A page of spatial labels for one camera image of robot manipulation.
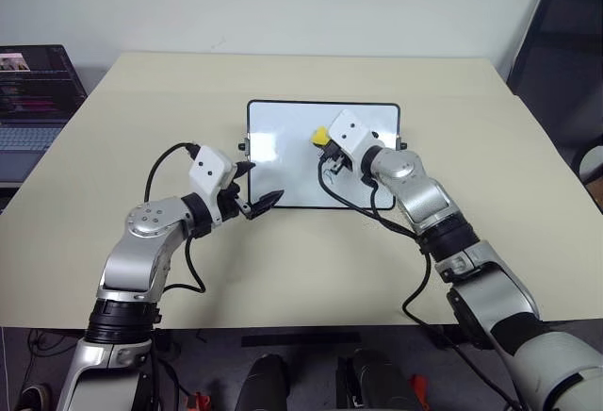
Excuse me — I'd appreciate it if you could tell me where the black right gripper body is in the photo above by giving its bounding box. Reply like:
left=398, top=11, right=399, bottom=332
left=323, top=141, right=363, bottom=179

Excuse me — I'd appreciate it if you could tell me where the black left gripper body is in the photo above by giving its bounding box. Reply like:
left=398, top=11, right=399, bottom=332
left=216, top=182, right=252, bottom=224

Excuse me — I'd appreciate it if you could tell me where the yellow whiteboard eraser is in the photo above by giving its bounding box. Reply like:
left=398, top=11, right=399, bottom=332
left=308, top=124, right=332, bottom=147

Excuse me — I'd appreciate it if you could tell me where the black framed small whiteboard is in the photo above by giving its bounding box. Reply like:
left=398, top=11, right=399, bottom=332
left=237, top=98, right=407, bottom=211

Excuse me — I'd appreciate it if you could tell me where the dark rounded shape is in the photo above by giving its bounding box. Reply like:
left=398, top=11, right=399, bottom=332
left=336, top=347, right=421, bottom=411
left=244, top=353, right=290, bottom=411

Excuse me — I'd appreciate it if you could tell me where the orange floor object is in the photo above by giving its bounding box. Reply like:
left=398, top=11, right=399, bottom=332
left=410, top=372, right=431, bottom=401
left=185, top=390, right=211, bottom=411

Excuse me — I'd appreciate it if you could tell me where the open grey laptop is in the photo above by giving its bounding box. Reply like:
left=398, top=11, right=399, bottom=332
left=0, top=44, right=89, bottom=184

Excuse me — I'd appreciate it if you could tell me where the black chair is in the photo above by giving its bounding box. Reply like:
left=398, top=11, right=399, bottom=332
left=506, top=0, right=603, bottom=217

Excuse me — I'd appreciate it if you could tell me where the white rounded seat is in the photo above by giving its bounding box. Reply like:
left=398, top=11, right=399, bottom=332
left=578, top=145, right=603, bottom=187

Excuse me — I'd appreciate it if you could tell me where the dark shoe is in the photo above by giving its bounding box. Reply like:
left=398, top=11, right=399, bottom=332
left=13, top=382, right=54, bottom=411

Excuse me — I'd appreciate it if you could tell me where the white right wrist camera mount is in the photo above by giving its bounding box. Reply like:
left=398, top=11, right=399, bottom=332
left=327, top=108, right=383, bottom=158

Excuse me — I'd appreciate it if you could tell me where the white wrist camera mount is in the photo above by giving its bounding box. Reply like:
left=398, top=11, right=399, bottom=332
left=327, top=108, right=383, bottom=158
left=187, top=145, right=237, bottom=224

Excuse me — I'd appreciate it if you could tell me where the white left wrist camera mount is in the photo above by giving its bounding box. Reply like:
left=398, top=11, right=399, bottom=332
left=187, top=145, right=237, bottom=224

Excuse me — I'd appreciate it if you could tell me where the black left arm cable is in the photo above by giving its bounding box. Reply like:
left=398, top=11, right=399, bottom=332
left=145, top=141, right=208, bottom=295

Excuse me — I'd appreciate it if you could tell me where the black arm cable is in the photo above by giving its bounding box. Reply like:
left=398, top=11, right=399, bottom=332
left=316, top=156, right=525, bottom=411
left=145, top=141, right=208, bottom=295

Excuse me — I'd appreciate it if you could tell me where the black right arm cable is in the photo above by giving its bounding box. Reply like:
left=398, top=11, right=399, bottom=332
left=316, top=156, right=525, bottom=411

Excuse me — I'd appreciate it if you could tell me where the black floor cable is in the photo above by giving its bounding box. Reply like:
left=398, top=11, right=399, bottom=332
left=24, top=329, right=82, bottom=385

